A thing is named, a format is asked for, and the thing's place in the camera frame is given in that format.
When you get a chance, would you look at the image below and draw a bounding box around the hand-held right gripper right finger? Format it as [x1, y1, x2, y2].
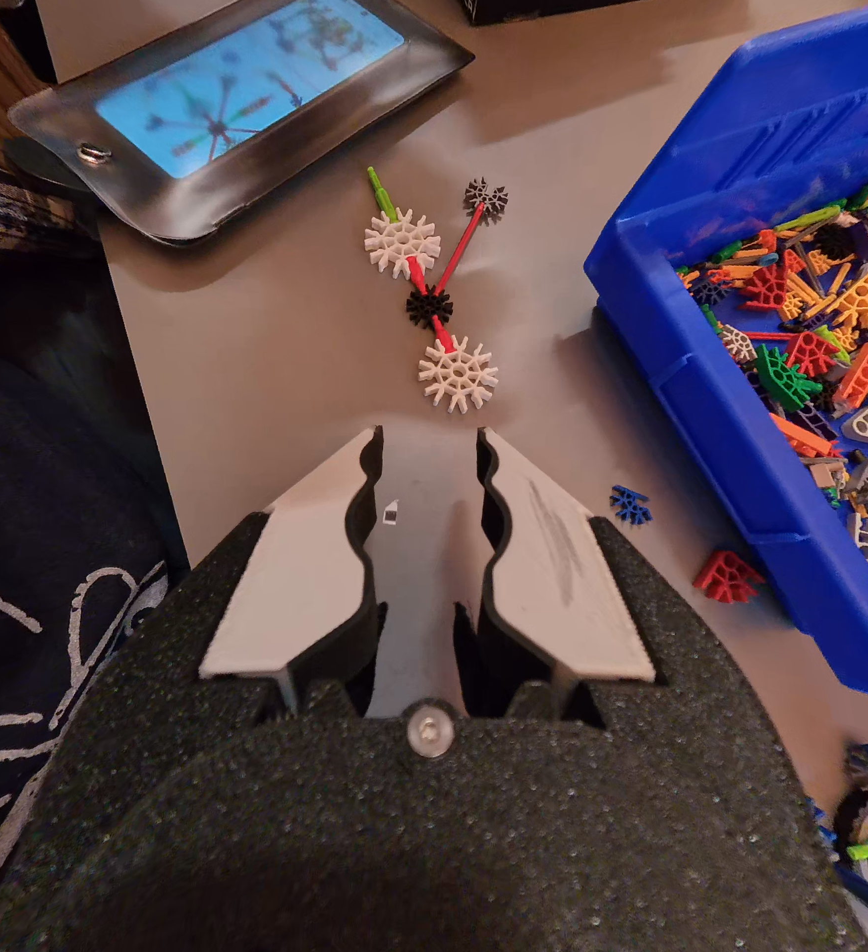
[476, 427, 658, 716]

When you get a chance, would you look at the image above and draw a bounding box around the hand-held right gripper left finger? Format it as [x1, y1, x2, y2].
[199, 425, 389, 716]

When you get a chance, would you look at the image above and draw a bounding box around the white snowflake connector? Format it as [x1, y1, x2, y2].
[417, 335, 499, 414]
[364, 208, 442, 280]

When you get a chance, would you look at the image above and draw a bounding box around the black snowflake connector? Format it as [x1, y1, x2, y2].
[406, 286, 453, 328]

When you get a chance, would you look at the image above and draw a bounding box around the long red rod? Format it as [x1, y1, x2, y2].
[434, 204, 485, 295]

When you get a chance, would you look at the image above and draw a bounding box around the pile of colourful construction pieces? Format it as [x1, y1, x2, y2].
[675, 175, 868, 589]

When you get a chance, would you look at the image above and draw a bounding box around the lime green rod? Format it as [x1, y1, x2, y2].
[367, 167, 399, 223]

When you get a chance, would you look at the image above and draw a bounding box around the dark grey snowflake connector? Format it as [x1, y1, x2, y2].
[465, 177, 509, 223]

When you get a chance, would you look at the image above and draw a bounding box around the blue plastic bin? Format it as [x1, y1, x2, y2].
[584, 0, 868, 704]

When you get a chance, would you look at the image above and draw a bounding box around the blue snowflake connector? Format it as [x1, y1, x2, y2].
[610, 485, 652, 525]

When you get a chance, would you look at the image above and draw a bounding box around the red fan-shaped connector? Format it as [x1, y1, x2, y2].
[694, 550, 765, 603]

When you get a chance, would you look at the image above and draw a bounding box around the person's dark printed t-shirt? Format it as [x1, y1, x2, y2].
[0, 364, 189, 916]

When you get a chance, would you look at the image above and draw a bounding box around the person's plaid shirt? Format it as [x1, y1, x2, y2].
[0, 160, 104, 265]

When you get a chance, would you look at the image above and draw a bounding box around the black desk clamp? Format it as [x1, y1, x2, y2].
[2, 137, 89, 196]

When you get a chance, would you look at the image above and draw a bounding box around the black cardboard box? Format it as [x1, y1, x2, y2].
[463, 0, 636, 27]

